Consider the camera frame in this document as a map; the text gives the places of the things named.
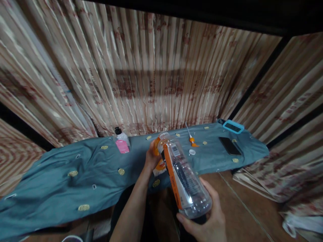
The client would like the person's right hand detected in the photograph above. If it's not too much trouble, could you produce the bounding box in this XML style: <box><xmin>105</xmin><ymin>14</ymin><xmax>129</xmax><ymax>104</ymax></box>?
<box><xmin>176</xmin><ymin>177</ymin><xmax>228</xmax><ymax>242</ymax></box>

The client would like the person's left hand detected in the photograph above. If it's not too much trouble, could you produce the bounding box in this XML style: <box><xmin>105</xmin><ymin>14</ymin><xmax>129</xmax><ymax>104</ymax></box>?
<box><xmin>143</xmin><ymin>139</ymin><xmax>164</xmax><ymax>177</ymax></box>

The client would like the orange white packet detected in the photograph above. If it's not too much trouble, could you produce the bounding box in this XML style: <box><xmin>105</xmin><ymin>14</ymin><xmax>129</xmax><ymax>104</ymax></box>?
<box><xmin>151</xmin><ymin>137</ymin><xmax>169</xmax><ymax>177</ymax></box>

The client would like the clear plastic bottle orange label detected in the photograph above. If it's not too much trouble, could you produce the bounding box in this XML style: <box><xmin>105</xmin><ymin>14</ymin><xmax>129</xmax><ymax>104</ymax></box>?
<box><xmin>157</xmin><ymin>131</ymin><xmax>213</xmax><ymax>219</ymax></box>

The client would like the small bottle pink label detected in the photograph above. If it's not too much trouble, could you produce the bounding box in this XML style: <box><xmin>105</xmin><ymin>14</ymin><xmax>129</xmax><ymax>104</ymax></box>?
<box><xmin>114</xmin><ymin>127</ymin><xmax>131</xmax><ymax>154</ymax></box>

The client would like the white stick with orange piece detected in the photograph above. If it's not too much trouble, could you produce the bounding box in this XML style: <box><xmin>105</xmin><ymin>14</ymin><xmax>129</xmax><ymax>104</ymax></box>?
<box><xmin>185</xmin><ymin>122</ymin><xmax>195</xmax><ymax>143</ymax></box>

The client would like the black smartphone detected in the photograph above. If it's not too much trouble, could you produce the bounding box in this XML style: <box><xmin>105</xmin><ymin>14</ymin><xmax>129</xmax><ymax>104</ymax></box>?
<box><xmin>218</xmin><ymin>136</ymin><xmax>242</xmax><ymax>156</ymax></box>

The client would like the blue-grey cloth with yellow motifs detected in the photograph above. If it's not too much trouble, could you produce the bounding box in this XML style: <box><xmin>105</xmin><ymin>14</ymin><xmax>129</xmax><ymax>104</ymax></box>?
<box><xmin>0</xmin><ymin>120</ymin><xmax>270</xmax><ymax>241</ymax></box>

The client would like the beige red patterned curtain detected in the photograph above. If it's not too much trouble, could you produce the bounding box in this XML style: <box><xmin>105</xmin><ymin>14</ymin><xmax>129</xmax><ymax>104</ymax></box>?
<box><xmin>0</xmin><ymin>0</ymin><xmax>283</xmax><ymax>148</ymax></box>
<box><xmin>232</xmin><ymin>32</ymin><xmax>323</xmax><ymax>217</ymax></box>

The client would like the blue digital clock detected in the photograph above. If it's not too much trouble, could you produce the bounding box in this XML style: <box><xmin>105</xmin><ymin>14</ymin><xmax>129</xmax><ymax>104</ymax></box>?
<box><xmin>222</xmin><ymin>119</ymin><xmax>245</xmax><ymax>133</ymax></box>

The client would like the white plastic bag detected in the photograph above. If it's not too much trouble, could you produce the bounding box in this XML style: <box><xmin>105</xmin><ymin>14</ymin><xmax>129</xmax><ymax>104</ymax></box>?
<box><xmin>282</xmin><ymin>214</ymin><xmax>323</xmax><ymax>239</ymax></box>

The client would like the thin white cable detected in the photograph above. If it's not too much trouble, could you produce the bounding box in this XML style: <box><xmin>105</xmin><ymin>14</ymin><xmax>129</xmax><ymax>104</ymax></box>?
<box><xmin>218</xmin><ymin>172</ymin><xmax>274</xmax><ymax>242</ymax></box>

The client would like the black frame post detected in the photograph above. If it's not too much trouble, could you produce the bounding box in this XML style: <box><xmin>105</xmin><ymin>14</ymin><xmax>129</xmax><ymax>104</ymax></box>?
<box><xmin>231</xmin><ymin>35</ymin><xmax>293</xmax><ymax>121</ymax></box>

